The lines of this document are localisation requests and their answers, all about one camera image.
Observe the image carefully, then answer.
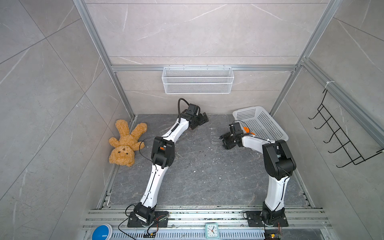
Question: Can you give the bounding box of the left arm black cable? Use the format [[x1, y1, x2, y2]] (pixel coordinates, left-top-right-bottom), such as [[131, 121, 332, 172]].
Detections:
[[176, 98, 190, 124]]

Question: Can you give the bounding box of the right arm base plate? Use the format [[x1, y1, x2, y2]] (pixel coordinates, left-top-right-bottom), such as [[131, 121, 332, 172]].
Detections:
[[244, 211, 289, 227]]

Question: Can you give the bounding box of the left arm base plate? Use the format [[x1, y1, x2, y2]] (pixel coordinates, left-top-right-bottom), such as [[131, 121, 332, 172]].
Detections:
[[127, 211, 169, 228]]

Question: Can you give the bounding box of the white perforated plastic basket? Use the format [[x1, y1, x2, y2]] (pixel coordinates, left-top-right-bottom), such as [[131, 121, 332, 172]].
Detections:
[[233, 106, 289, 141]]

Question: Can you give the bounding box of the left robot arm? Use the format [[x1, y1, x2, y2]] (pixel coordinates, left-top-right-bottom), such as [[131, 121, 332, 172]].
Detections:
[[134, 104, 209, 226]]

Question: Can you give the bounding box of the brown teddy bear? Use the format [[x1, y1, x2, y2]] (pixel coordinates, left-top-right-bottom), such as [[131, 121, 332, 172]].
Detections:
[[109, 120, 148, 167]]

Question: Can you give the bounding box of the black wall hook rack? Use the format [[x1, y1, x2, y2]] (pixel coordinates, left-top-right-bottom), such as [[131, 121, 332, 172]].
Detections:
[[308, 90, 384, 169]]

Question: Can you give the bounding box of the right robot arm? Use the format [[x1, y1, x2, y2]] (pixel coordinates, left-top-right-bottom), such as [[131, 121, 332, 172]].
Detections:
[[220, 123, 297, 227]]

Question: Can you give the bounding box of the teal front alarm clock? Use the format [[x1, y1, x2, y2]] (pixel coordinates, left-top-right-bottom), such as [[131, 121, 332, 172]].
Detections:
[[205, 223, 220, 239]]

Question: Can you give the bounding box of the white wire wall basket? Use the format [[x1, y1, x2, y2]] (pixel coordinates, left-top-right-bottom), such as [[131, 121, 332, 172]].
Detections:
[[162, 67, 235, 95]]

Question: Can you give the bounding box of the blue round button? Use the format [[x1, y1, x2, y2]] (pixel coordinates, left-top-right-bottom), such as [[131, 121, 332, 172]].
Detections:
[[91, 224, 113, 240]]

